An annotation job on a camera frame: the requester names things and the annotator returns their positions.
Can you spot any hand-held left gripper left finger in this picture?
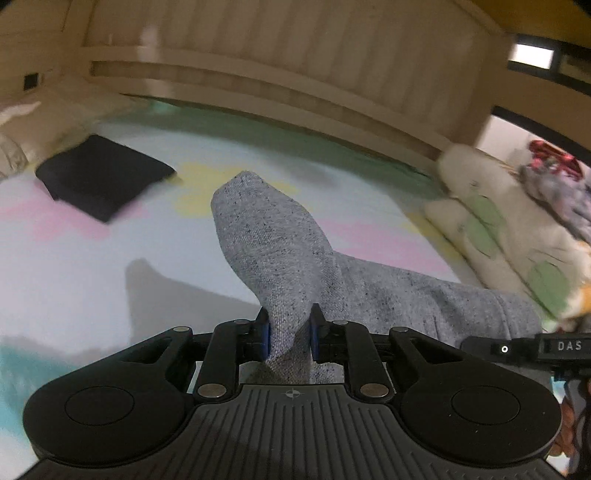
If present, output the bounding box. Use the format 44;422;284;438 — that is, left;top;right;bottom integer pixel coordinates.
107;307;271;400

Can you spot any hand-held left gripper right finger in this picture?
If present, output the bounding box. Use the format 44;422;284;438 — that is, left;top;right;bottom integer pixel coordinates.
308;303;468;400

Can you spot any grey sock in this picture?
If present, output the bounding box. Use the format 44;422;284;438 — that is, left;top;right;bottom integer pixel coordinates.
210;170;543;385

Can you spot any person's right hand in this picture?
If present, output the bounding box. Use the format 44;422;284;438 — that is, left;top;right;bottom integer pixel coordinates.
553;397;581;459

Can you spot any cream quilt with green leaves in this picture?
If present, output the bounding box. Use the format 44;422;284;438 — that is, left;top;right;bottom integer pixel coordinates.
424;142;591;320

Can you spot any pastel printed bed sheet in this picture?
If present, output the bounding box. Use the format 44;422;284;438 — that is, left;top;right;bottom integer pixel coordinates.
0;95;481;472

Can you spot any pile of colourful clothes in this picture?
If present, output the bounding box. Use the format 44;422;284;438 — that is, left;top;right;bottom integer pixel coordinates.
517;138;591;243

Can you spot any black folded cloth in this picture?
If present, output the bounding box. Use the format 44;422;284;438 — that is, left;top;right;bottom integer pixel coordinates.
35;134;177;225

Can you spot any wooden headboard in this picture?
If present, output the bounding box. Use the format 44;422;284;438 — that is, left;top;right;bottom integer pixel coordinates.
55;0;509;162

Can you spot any window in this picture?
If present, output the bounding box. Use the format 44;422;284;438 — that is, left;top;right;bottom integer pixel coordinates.
507;41;557;72

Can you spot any cream pillow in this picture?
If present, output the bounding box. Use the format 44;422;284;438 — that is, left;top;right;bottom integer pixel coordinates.
0;99;100;182

